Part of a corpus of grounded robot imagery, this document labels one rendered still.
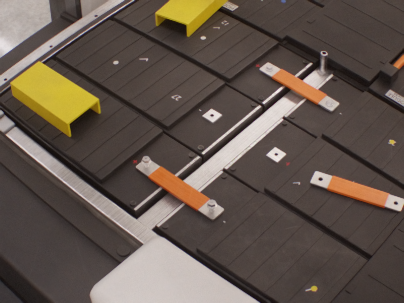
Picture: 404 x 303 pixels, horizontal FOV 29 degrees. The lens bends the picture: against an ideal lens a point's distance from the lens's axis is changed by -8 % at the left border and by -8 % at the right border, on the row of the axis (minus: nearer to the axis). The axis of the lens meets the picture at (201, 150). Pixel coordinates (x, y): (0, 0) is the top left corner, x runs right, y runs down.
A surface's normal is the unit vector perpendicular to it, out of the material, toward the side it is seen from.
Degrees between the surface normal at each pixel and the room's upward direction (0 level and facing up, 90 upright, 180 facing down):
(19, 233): 0
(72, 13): 90
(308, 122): 0
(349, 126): 0
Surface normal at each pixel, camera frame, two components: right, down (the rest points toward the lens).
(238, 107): -0.03, -0.69
